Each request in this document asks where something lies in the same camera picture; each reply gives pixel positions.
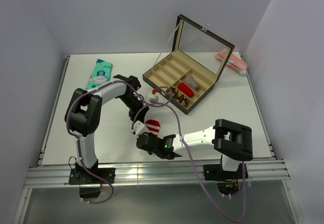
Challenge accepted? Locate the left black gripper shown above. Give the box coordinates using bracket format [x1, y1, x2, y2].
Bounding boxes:
[118, 94, 149, 123]

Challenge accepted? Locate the red white striped santa sock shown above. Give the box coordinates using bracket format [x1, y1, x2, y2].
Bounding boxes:
[145, 119, 160, 137]

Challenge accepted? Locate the brown argyle sock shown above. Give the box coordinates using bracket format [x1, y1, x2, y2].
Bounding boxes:
[171, 87, 189, 107]

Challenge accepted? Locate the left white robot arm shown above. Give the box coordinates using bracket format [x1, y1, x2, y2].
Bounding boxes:
[64, 75, 149, 183]

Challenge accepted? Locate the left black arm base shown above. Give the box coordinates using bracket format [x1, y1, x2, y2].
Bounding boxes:
[68, 161, 116, 204]

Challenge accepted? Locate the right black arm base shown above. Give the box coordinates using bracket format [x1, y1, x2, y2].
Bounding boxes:
[203, 163, 249, 196]

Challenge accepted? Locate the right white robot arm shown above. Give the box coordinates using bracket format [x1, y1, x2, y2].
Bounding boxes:
[132, 119, 253, 178]

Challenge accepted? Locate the teal green sock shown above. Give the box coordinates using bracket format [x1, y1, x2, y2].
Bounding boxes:
[85, 59, 113, 89]

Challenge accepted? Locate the red rolled sock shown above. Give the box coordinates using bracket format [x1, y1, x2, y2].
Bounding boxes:
[177, 82, 194, 98]

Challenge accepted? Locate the black compartment box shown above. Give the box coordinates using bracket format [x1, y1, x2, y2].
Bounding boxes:
[143, 14, 235, 115]

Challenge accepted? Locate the grey rolled sock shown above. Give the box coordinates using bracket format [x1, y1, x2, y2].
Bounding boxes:
[182, 75, 201, 92]

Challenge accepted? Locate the pink sock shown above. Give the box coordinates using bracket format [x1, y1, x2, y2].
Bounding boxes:
[215, 49, 248, 76]

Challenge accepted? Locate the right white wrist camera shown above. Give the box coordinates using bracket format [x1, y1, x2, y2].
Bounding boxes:
[131, 121, 147, 136]

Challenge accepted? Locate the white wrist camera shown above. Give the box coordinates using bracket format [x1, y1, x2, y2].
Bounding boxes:
[131, 121, 147, 136]
[147, 88, 159, 103]

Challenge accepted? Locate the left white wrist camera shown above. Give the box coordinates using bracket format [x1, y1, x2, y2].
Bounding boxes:
[147, 88, 159, 103]

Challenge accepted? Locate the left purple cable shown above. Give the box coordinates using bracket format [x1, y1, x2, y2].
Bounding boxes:
[66, 81, 173, 205]

